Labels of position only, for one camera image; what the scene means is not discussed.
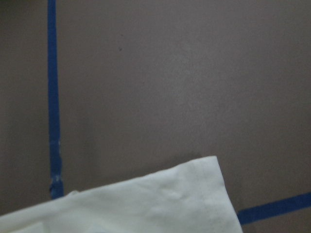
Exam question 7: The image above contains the cream long-sleeve cat T-shirt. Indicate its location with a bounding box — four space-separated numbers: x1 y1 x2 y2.
0 156 242 233

